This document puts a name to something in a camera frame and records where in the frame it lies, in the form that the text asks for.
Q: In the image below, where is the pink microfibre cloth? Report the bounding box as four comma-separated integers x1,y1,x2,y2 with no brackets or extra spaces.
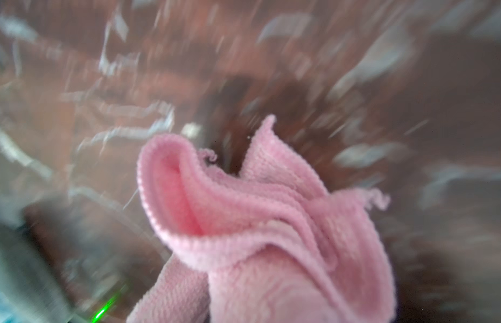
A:
127,115,397,322

